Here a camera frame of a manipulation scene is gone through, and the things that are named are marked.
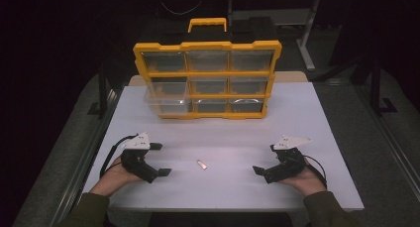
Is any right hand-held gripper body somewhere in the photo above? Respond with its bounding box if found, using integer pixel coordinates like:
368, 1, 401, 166
262, 135, 314, 184

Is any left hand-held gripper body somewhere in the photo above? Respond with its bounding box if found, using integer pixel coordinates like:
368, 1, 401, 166
120, 131, 158, 184

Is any clear plastic drawer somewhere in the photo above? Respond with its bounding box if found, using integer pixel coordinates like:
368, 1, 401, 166
144, 80, 193, 116

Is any person's right hand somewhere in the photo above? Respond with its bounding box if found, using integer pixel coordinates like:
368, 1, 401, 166
279, 158, 328, 197

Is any person's left hand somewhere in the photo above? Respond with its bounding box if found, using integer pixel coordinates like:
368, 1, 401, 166
88, 155, 144, 198

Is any black metal stand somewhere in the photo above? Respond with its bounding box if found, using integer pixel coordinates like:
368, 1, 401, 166
368, 53, 399, 118
86, 63, 112, 120

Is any yellow organizer cabinet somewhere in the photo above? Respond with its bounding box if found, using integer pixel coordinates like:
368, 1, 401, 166
132, 17, 283, 120

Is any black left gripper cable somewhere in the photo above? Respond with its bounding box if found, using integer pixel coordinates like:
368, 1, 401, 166
99, 133, 139, 179

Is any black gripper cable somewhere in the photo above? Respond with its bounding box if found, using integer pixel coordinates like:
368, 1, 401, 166
302, 154, 329, 190
99, 133, 139, 179

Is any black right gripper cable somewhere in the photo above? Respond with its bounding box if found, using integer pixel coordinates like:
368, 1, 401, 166
302, 154, 329, 190

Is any white desk frame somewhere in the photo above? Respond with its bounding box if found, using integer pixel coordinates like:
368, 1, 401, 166
227, 0, 323, 72

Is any thin dark cable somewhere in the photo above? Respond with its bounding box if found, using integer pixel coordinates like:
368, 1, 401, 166
160, 0, 203, 17

